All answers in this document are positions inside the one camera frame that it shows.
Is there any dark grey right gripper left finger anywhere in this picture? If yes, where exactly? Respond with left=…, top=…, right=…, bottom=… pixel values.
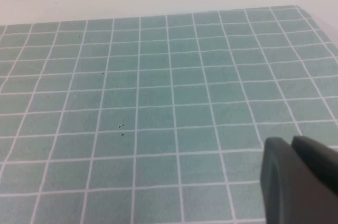
left=259, top=136, right=294, bottom=224

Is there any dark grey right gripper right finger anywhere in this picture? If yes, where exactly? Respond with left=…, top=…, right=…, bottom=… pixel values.
left=290, top=135, right=338, bottom=224

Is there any green white-grid tablecloth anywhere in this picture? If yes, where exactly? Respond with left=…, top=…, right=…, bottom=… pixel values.
left=0, top=5, right=338, bottom=224

